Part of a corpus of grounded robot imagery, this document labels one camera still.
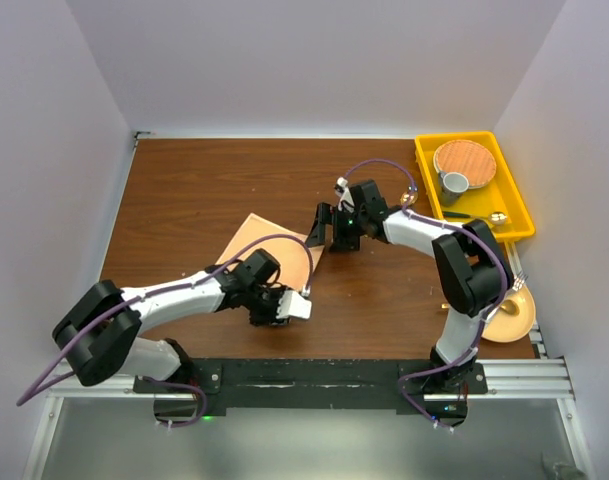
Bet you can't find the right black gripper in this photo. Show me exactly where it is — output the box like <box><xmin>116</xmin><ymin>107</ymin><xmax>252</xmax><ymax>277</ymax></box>
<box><xmin>304</xmin><ymin>202</ymin><xmax>367</xmax><ymax>253</ymax></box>

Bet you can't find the peach satin napkin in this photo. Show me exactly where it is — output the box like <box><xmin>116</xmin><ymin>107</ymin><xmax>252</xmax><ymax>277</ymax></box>
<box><xmin>216</xmin><ymin>213</ymin><xmax>312</xmax><ymax>290</ymax></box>

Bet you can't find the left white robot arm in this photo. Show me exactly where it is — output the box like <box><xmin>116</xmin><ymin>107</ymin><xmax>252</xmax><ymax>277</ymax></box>
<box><xmin>52</xmin><ymin>249</ymin><xmax>310</xmax><ymax>392</ymax></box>

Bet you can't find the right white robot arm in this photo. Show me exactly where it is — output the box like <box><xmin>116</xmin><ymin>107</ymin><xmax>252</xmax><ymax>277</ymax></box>
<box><xmin>306</xmin><ymin>177</ymin><xmax>514</xmax><ymax>393</ymax></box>

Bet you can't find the gold spoon on table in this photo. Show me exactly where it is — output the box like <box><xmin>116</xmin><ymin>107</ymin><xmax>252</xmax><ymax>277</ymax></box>
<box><xmin>400</xmin><ymin>192</ymin><xmax>419</xmax><ymax>206</ymax></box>

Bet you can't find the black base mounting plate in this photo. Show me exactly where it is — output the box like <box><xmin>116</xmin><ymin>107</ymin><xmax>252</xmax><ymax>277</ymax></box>
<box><xmin>133</xmin><ymin>358</ymin><xmax>488</xmax><ymax>426</ymax></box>

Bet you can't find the grey white cup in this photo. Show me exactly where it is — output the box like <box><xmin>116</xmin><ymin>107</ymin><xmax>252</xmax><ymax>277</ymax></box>
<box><xmin>438</xmin><ymin>172</ymin><xmax>469</xmax><ymax>206</ymax></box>

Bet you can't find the woven orange round plate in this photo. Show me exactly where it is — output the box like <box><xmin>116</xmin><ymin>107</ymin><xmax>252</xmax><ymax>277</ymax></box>
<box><xmin>433</xmin><ymin>139</ymin><xmax>497</xmax><ymax>189</ymax></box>

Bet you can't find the gold black spoon in tray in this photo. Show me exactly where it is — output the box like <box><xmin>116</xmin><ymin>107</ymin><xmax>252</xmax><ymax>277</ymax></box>
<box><xmin>443</xmin><ymin>211</ymin><xmax>508</xmax><ymax>226</ymax></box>

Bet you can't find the yellow plastic tray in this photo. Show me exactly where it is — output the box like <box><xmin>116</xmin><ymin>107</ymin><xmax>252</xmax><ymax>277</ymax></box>
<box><xmin>415</xmin><ymin>131</ymin><xmax>536</xmax><ymax>243</ymax></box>

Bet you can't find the silver fork on plate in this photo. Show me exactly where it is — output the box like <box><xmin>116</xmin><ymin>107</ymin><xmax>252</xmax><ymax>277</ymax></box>
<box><xmin>484</xmin><ymin>271</ymin><xmax>528</xmax><ymax>323</ymax></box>

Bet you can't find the gold spoon on plate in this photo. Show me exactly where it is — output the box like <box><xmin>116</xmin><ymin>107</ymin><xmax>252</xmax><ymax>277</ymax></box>
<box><xmin>440</xmin><ymin>300</ymin><xmax>519</xmax><ymax>315</ymax></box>

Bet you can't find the beige round plate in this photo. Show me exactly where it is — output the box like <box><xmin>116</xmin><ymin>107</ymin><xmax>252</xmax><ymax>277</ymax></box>
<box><xmin>482</xmin><ymin>287</ymin><xmax>536</xmax><ymax>343</ymax></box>

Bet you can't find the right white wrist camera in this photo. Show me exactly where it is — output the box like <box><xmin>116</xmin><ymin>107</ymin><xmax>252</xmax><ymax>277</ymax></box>
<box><xmin>334</xmin><ymin>176</ymin><xmax>355</xmax><ymax>213</ymax></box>

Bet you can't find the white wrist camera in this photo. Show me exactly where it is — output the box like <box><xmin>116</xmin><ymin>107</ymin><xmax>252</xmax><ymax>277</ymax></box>
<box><xmin>276</xmin><ymin>288</ymin><xmax>312</xmax><ymax>320</ymax></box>
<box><xmin>334</xmin><ymin>176</ymin><xmax>355</xmax><ymax>213</ymax></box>

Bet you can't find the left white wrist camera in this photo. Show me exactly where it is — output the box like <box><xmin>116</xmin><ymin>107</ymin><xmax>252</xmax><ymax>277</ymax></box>
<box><xmin>276</xmin><ymin>288</ymin><xmax>312</xmax><ymax>320</ymax></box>

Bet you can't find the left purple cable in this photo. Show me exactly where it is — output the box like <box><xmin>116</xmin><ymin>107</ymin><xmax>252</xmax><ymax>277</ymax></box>
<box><xmin>16</xmin><ymin>234</ymin><xmax>315</xmax><ymax>429</ymax></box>

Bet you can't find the purple cable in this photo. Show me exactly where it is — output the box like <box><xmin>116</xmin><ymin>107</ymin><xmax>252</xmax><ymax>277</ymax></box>
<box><xmin>16</xmin><ymin>234</ymin><xmax>315</xmax><ymax>429</ymax></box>
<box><xmin>336</xmin><ymin>158</ymin><xmax>510</xmax><ymax>435</ymax></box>

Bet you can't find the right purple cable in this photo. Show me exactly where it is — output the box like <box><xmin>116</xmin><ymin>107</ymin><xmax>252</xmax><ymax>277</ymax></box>
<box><xmin>336</xmin><ymin>158</ymin><xmax>510</xmax><ymax>435</ymax></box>

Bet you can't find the aluminium rail frame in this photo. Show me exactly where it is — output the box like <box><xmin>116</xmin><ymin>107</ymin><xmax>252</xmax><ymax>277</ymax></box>
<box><xmin>21</xmin><ymin>239</ymin><xmax>596</xmax><ymax>480</ymax></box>

